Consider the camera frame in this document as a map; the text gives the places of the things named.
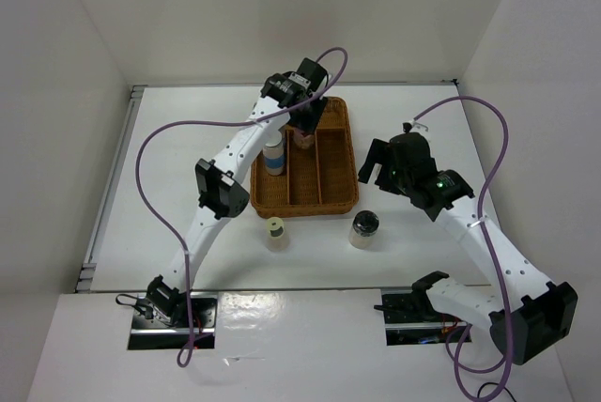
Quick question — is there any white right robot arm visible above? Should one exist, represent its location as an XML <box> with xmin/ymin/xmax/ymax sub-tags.
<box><xmin>358</xmin><ymin>132</ymin><xmax>578</xmax><ymax>365</ymax></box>

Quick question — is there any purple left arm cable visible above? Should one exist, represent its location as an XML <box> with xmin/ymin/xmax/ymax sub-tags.
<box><xmin>134</xmin><ymin>47</ymin><xmax>349</xmax><ymax>369</ymax></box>

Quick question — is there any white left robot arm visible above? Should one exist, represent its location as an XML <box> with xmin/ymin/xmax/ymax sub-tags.
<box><xmin>134</xmin><ymin>58</ymin><xmax>337</xmax><ymax>327</ymax></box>

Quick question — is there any pink lid spice bottle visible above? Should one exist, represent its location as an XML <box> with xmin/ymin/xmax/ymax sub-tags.
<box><xmin>292</xmin><ymin>128</ymin><xmax>315</xmax><ymax>149</ymax></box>

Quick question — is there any yellow lid spice bottle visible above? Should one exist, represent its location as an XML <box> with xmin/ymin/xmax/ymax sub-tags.
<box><xmin>266</xmin><ymin>217</ymin><xmax>289</xmax><ymax>252</ymax></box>

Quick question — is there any brown wicker divided tray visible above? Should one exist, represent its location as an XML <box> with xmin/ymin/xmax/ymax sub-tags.
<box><xmin>250</xmin><ymin>97</ymin><xmax>359</xmax><ymax>219</ymax></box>

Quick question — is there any silver lid blue label jar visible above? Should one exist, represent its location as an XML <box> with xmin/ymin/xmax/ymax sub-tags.
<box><xmin>267</xmin><ymin>131</ymin><xmax>286</xmax><ymax>148</ymax></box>

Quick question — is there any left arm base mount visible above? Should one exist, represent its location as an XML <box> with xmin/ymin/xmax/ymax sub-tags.
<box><xmin>116</xmin><ymin>292</ymin><xmax>218</xmax><ymax>351</ymax></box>

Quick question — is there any black lid spice jar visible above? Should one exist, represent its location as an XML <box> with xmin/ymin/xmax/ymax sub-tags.
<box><xmin>349</xmin><ymin>210</ymin><xmax>379</xmax><ymax>249</ymax></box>

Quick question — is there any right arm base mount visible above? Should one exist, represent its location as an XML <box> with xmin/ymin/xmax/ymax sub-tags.
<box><xmin>374</xmin><ymin>289</ymin><xmax>467</xmax><ymax>347</ymax></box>

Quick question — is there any black cable on floor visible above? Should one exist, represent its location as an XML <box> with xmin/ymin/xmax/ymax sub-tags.
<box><xmin>477</xmin><ymin>381</ymin><xmax>518</xmax><ymax>402</ymax></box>

